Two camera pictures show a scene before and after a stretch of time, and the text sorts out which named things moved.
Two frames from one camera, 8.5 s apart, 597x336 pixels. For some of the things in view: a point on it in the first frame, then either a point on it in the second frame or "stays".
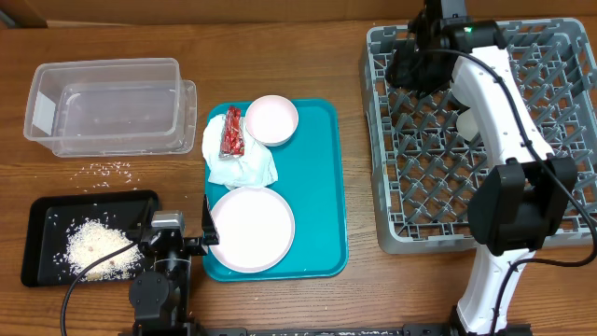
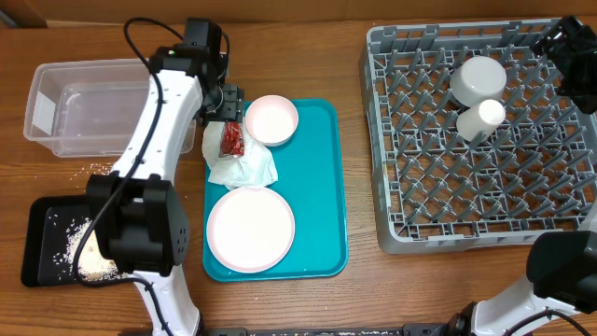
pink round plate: [256, 228] stays
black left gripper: [197, 245] -> [233, 107]
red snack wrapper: [232, 143] stays
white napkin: [256, 167] stays
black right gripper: [404, 77] -> [578, 36]
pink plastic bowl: [271, 119] stays
